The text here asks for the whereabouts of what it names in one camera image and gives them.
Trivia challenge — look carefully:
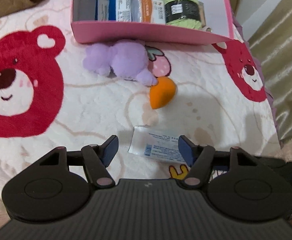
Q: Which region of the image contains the white blue wipes packet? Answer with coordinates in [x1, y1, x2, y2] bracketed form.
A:
[128, 126, 186, 164]

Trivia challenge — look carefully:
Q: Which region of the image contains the orange makeup sponge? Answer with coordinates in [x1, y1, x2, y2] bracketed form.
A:
[149, 76, 176, 109]

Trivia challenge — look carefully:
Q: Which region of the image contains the purple plush toy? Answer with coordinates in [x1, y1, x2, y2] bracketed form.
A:
[83, 40, 158, 87]

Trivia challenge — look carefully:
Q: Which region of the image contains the blue snack packet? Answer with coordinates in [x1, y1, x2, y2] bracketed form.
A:
[95, 0, 132, 22]

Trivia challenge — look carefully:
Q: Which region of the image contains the bear print bed blanket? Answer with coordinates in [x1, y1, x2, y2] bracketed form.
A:
[0, 0, 280, 228]

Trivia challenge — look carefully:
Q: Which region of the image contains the beige curtain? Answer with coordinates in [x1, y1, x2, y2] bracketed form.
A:
[249, 0, 292, 140]

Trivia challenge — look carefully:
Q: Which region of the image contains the pink cardboard box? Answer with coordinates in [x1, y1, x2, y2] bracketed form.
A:
[71, 0, 234, 45]

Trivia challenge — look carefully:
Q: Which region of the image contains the tan small box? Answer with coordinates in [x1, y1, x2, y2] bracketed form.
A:
[198, 1, 206, 28]

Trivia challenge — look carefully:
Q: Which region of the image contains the green yarn ball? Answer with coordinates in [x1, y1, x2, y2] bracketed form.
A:
[163, 0, 202, 30]

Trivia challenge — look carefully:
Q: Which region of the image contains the orange white floss box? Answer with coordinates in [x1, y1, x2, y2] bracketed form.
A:
[136, 0, 166, 24]

